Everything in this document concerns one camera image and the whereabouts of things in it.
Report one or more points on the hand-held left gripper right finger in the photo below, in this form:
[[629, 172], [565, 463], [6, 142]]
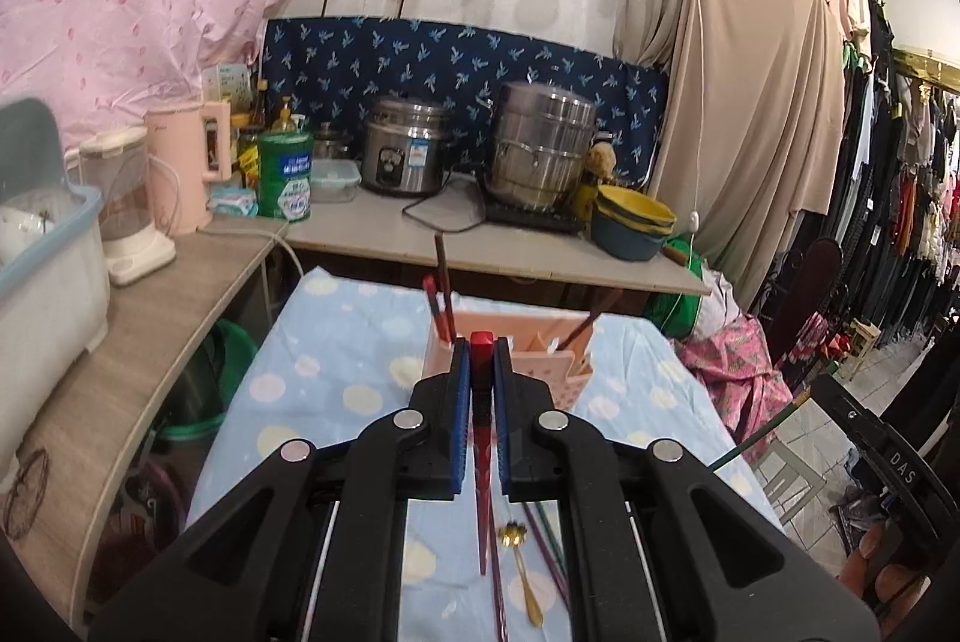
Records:
[[502, 417]]

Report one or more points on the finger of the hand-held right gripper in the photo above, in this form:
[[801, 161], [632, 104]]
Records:
[[840, 406]]

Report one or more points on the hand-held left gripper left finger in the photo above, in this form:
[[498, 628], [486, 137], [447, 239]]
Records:
[[459, 417]]

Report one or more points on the pink perforated utensil holder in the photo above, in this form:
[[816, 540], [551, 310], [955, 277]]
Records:
[[525, 327]]

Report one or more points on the chopsticks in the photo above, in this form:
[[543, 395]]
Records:
[[536, 529]]

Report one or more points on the gold flower spoon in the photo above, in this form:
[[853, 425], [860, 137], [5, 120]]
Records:
[[512, 537]]

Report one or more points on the dark red chopstick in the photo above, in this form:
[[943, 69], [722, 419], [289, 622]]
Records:
[[589, 323]]

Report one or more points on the maroon chopstick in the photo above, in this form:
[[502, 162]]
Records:
[[444, 282]]

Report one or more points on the person's right hand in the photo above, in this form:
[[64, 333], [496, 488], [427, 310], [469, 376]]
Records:
[[892, 567]]

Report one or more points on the small wooden stool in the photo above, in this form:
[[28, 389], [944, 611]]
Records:
[[864, 342]]

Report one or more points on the grey plastic stool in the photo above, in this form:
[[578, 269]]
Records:
[[787, 484]]

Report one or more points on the pink pineapple print cloth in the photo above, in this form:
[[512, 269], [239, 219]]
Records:
[[739, 387]]

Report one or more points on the black metal chair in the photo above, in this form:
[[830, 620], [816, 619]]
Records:
[[802, 304]]

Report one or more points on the blue printed tablecloth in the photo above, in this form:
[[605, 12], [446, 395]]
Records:
[[337, 372]]

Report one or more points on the light wooden counter board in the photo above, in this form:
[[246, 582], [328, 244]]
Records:
[[487, 252]]

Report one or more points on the green cloth bundle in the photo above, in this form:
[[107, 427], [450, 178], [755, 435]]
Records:
[[682, 289]]

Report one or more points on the black induction cooktop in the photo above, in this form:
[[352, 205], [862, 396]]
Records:
[[532, 218]]

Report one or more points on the green plastic basin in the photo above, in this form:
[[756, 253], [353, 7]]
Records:
[[225, 372]]

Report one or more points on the yellow bowl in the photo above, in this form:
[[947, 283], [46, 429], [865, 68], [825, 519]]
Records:
[[634, 207]]

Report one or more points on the row of hanging clothes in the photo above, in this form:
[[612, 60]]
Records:
[[900, 162]]

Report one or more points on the glass food container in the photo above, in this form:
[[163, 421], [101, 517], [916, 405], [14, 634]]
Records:
[[336, 181]]

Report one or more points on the steel rice cooker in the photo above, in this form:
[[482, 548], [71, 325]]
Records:
[[405, 154]]

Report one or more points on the brown loofah sponge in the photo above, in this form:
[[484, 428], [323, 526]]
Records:
[[600, 158]]

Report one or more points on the steel steamer pot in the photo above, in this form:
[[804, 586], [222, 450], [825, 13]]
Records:
[[540, 139]]

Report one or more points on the green tin can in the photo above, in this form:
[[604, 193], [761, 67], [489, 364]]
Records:
[[285, 177]]

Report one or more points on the small glass-lid pot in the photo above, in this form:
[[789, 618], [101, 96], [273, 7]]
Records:
[[328, 141]]

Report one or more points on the blue tissue packet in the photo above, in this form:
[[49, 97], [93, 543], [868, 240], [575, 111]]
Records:
[[232, 201]]

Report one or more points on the beige curtain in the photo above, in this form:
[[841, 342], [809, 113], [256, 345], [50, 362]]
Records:
[[750, 87]]

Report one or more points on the yellow pump soap bottle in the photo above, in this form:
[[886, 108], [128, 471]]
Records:
[[285, 118]]

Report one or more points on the grey wood side shelf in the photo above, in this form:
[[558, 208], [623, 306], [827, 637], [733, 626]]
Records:
[[112, 387]]

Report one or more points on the navy printed cloth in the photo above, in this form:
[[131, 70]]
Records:
[[450, 64]]

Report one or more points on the dark sauce bottle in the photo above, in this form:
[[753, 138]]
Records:
[[261, 103]]

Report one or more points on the pink electric kettle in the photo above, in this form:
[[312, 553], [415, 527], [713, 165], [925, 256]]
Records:
[[180, 162]]

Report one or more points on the white glass kettle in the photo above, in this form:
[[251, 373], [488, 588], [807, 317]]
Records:
[[124, 199]]

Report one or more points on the white green carton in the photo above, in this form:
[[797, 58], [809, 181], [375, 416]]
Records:
[[225, 83]]

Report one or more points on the white dish box blue lid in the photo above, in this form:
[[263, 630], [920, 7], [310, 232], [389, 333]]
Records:
[[45, 312]]

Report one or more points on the eyeglasses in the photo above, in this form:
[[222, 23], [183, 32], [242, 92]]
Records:
[[15, 499]]

